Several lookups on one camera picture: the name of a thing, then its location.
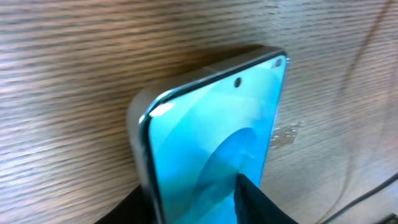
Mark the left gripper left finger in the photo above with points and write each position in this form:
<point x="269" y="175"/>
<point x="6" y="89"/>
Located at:
<point x="134" y="209"/>

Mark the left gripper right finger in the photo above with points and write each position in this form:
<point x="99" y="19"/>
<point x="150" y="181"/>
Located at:
<point x="252" y="206"/>

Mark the blue screen Galaxy smartphone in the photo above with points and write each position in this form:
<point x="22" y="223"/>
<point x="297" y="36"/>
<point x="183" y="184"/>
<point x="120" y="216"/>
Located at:
<point x="191" y="135"/>

